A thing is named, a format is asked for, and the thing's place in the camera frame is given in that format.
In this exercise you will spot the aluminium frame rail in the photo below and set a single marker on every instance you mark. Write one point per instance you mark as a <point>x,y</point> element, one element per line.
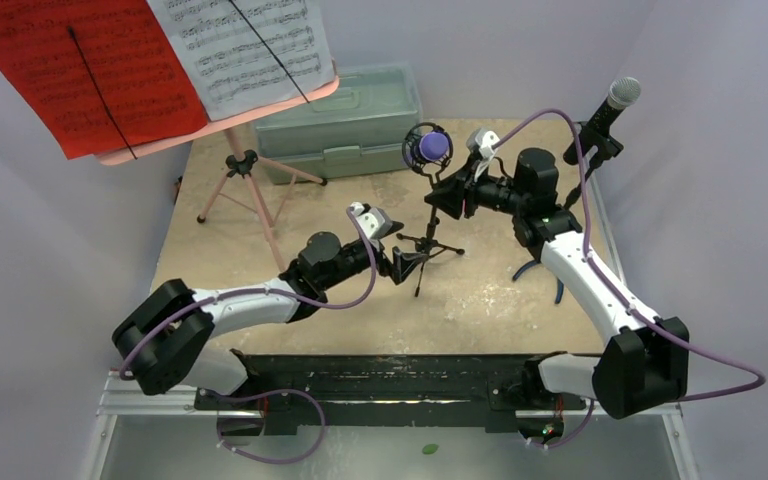
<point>121,398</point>

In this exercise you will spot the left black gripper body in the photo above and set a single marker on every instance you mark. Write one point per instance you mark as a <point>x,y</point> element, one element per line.
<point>382,264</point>

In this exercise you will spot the pink music stand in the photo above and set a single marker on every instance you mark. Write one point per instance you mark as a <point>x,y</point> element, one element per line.
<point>227,128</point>

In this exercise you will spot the purple toy microphone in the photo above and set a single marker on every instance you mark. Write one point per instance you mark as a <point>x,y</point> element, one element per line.
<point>434,146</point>

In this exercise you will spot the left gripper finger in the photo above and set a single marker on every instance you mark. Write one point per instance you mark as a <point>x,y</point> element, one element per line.
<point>403,264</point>
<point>389,228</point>

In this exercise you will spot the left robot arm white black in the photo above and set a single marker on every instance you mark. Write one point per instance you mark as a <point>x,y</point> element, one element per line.
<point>163,342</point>

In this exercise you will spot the red sheet music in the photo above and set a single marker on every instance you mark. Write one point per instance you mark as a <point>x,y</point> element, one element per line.
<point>100,75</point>

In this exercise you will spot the green plastic storage box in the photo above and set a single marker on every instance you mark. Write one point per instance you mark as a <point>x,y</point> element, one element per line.
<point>357,130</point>

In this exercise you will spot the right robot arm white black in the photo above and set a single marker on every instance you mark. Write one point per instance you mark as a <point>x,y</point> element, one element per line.
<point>644,363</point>

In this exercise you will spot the black silver microphone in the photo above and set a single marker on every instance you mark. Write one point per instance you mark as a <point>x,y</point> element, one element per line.
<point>622,93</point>

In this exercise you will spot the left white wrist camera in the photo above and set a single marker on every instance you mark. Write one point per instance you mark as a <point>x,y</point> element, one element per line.
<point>368,218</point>

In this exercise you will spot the blue handled pliers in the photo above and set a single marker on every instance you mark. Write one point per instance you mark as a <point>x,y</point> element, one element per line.
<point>560,288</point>

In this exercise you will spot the white sheet music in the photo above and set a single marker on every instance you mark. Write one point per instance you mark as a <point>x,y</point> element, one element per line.
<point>243,55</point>

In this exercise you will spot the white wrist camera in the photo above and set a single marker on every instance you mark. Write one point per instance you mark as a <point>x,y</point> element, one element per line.
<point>482,146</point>
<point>368,218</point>

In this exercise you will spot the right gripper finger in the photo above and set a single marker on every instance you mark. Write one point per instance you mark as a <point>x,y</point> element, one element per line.
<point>449,203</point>
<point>456,182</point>

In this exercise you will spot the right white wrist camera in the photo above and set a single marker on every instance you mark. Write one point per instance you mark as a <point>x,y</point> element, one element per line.
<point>482,146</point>

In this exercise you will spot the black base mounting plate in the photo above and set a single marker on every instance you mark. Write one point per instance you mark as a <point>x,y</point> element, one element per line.
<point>499,393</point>

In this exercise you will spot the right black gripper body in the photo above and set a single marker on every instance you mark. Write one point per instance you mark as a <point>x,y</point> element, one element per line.
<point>459,193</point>

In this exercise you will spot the black desktop mic stand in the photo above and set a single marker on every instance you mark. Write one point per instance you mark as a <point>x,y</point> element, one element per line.
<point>589,166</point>

